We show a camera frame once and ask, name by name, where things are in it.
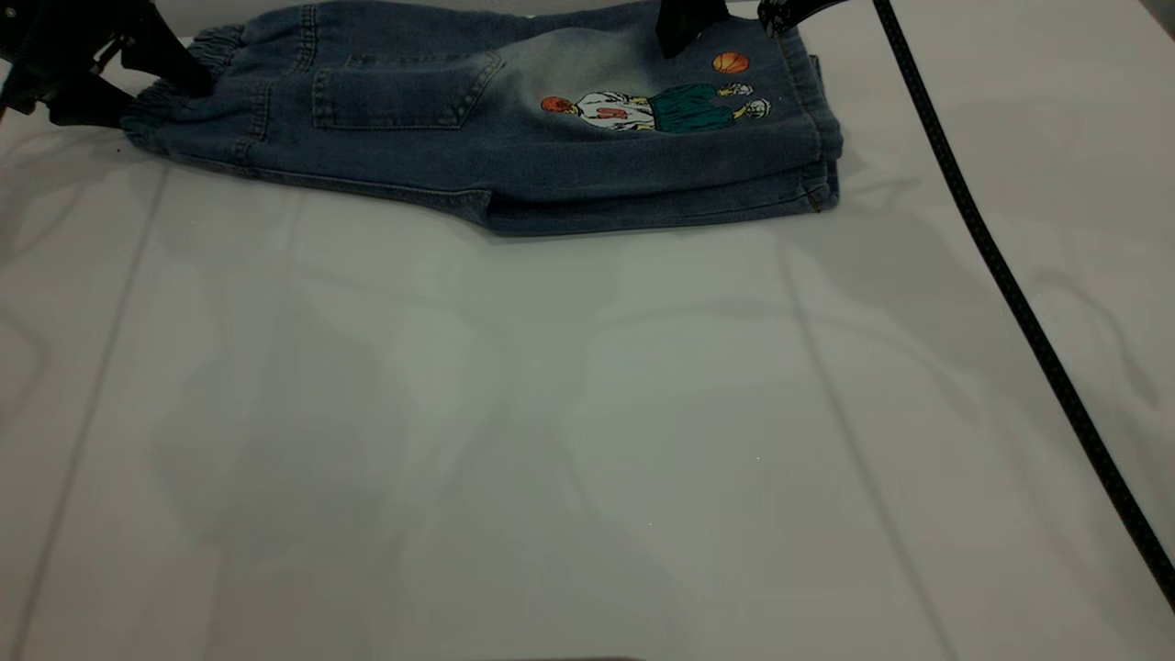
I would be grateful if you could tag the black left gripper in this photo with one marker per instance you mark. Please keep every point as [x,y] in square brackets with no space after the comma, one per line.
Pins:
[55,46]

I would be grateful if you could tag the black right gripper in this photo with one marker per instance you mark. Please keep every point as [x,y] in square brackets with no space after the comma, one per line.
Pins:
[794,11]

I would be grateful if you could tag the blue denim pants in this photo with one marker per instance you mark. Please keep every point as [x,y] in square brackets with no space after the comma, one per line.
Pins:
[514,165]

